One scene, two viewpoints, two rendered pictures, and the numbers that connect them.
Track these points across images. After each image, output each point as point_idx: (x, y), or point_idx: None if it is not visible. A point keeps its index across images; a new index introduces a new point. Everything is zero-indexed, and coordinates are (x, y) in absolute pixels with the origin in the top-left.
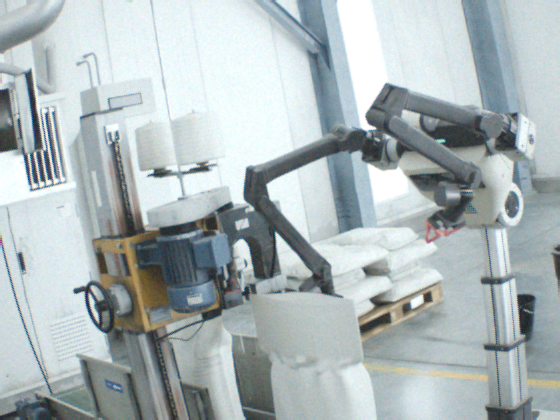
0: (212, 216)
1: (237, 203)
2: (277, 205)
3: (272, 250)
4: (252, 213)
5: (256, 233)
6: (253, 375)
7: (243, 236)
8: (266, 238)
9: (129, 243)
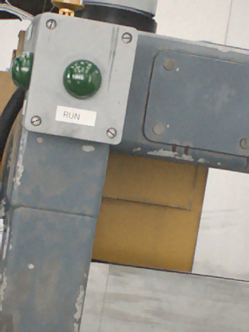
0: (18, 32)
1: (203, 40)
2: (36, 36)
3: (6, 221)
4: (27, 50)
5: (15, 129)
6: None
7: (13, 124)
8: (12, 163)
9: (11, 59)
